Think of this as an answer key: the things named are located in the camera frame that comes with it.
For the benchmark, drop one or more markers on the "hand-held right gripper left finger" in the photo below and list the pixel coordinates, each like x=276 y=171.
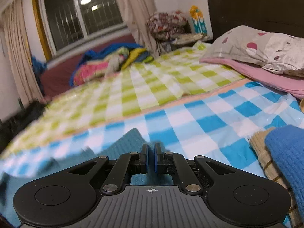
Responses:
x=145 y=158

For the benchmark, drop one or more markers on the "blue cloth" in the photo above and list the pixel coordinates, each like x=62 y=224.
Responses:
x=38 y=67

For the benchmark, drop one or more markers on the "beige plaid folded garment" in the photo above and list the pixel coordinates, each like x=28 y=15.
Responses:
x=261 y=152

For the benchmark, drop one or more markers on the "dark wooden headboard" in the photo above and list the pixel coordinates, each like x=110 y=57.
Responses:
x=249 y=2

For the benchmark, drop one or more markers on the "grey dotted pillow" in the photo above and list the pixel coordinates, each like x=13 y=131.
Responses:
x=256 y=47

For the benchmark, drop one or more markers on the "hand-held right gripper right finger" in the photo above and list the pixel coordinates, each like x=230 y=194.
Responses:
x=156 y=158

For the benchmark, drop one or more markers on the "barred window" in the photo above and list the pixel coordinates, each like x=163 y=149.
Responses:
x=78 y=16

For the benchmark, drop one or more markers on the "teal flower-pattern sweater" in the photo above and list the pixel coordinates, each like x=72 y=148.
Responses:
x=128 y=143

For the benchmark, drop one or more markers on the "orange and blue carton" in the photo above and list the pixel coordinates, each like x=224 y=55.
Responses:
x=198 y=20

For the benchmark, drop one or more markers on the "beige curtain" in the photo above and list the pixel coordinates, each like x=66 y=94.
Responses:
x=135 y=9
x=19 y=52

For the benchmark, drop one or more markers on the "stack of papers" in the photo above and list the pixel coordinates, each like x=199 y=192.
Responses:
x=190 y=37

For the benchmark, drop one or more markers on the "pile of colourful blankets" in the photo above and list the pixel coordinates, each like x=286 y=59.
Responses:
x=109 y=63

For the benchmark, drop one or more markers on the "black jacket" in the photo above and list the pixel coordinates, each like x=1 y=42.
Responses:
x=21 y=121

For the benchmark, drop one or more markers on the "blue knit sweater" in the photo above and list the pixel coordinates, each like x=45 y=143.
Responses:
x=287 y=161

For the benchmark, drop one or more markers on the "pink cloth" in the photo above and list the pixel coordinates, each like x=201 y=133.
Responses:
x=256 y=74

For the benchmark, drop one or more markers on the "floral cloth bundle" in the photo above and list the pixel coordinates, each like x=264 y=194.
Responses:
x=166 y=25

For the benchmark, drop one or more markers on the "maroon sofa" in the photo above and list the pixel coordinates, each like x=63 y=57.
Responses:
x=59 y=73

